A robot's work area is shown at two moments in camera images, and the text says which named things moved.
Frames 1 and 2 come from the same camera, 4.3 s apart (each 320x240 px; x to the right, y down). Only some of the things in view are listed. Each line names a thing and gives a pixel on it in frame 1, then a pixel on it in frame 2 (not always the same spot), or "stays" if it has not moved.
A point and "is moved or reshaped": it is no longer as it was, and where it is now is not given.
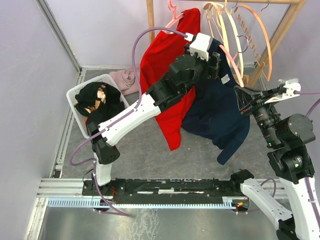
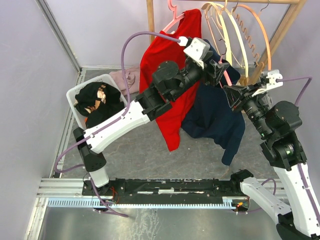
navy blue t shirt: [215, 115] is moved or reshaped
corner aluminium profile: [44, 8] stays
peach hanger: [266, 33] stays
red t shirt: [158, 50] stays
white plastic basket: [71, 96] stays
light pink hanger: [233, 64] → [225, 72]
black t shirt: [98, 101] stays
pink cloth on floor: [127, 80] stays
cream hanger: [239, 44] is moved or reshaped
